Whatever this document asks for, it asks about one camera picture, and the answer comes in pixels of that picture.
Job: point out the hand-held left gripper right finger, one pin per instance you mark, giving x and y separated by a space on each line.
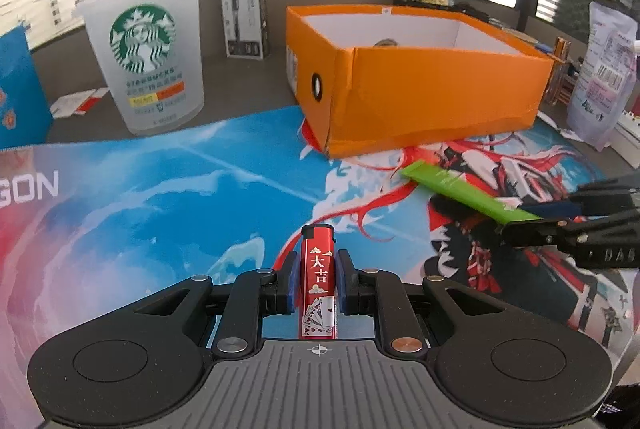
344 281

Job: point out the small white carton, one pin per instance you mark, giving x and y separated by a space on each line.
242 24

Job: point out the red and white card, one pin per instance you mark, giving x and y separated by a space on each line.
70 104

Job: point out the white box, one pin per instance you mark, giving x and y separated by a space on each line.
630 134

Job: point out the blue box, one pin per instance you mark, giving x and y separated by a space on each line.
20 99

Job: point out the orange cardboard box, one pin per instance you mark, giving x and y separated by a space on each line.
425 99

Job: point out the green tube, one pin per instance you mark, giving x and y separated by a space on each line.
450 186

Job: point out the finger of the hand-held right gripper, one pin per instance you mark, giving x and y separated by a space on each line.
540 234
600 196

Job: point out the printed desk mat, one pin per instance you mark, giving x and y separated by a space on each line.
150 189

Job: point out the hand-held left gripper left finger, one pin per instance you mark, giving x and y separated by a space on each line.
290 284

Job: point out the pale purple spout pouch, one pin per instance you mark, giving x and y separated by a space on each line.
600 84

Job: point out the red lighter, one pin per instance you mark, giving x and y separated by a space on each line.
319 279

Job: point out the frosted cup with green logo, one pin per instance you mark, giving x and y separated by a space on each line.
150 109

